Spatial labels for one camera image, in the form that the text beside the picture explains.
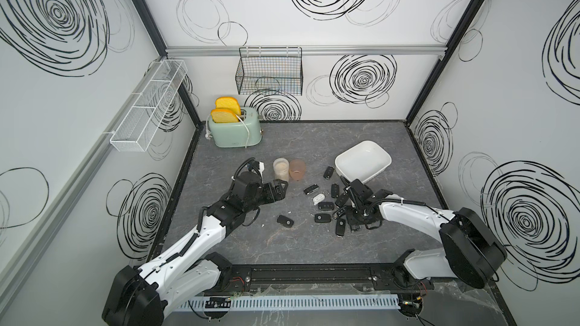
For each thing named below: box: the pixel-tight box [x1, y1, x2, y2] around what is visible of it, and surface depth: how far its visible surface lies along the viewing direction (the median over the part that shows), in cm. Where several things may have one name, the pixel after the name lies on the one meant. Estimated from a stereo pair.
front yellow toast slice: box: [209, 107, 240, 124], surface depth 98 cm
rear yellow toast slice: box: [215, 96, 241, 116], surface depth 101 cm
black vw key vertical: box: [335, 218, 346, 238], surface depth 86 cm
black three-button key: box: [317, 201, 335, 212], surface depth 91 cm
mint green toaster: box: [207, 107, 263, 148], surface depth 102 cm
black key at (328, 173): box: [323, 166, 335, 181], surface depth 101 cm
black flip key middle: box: [334, 192, 349, 208], surface depth 92 cm
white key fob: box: [312, 193, 326, 206], surface depth 93 cm
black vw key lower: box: [314, 213, 333, 223], surface depth 88 cm
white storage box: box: [334, 139, 392, 184], surface depth 105 cm
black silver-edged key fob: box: [303, 184, 320, 195], surface depth 96 cm
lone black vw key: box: [276, 214, 295, 228], surface depth 87 cm
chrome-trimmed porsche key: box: [332, 206, 347, 220], surface depth 88 cm
